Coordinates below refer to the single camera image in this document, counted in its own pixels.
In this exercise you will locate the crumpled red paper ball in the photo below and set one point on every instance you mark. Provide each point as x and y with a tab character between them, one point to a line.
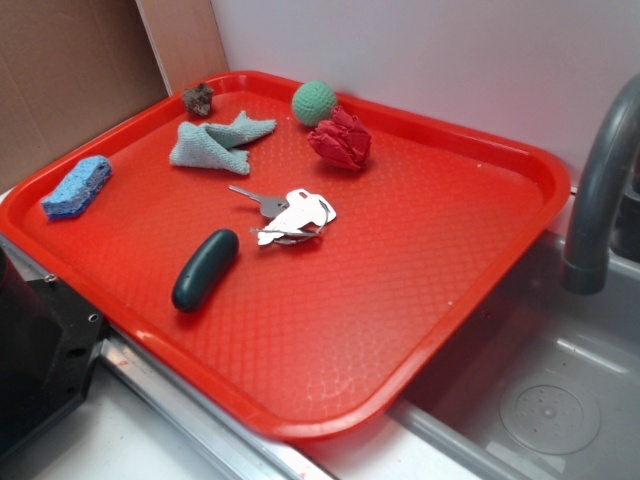
342	140

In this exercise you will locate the grey toy faucet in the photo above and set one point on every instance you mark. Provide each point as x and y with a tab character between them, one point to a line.
605	214

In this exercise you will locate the dark green plastic pickle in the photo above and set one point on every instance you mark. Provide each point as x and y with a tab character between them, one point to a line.
204	270

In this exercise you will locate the silver key bunch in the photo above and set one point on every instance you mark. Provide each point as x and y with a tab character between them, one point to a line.
298	217

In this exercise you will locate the blue sponge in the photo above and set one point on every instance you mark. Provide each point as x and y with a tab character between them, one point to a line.
78	189

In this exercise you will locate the grey toy sink basin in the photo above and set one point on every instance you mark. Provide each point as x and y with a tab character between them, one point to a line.
538	383

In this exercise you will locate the metal table edge rail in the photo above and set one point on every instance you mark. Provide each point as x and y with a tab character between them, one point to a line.
140	421

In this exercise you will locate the light green folded cloth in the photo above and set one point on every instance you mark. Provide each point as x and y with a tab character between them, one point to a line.
218	146

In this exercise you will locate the red plastic tray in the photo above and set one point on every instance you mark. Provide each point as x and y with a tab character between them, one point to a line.
307	340

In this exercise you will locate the green textured ball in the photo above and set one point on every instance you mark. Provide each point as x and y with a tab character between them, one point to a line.
313	102

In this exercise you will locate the brown rock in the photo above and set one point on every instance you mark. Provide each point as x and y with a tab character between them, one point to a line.
197	100

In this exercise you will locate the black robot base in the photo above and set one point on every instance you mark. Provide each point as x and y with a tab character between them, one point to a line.
50	338

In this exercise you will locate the brown cardboard panel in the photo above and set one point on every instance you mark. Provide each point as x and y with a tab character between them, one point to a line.
71	70

